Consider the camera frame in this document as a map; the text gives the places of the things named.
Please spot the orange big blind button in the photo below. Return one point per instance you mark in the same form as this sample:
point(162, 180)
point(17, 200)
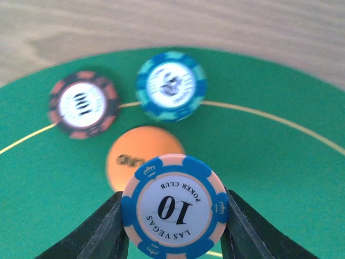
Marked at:
point(135, 147)

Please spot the green round poker mat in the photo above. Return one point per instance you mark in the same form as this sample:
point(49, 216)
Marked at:
point(272, 134)

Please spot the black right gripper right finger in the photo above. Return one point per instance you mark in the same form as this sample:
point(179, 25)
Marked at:
point(250, 235)

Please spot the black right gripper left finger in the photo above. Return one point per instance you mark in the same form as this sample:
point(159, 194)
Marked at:
point(101, 235)

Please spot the red chip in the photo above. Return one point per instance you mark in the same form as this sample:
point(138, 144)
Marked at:
point(83, 104)

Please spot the teal chip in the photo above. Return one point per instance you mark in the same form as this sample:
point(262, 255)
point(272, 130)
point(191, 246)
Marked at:
point(170, 86)

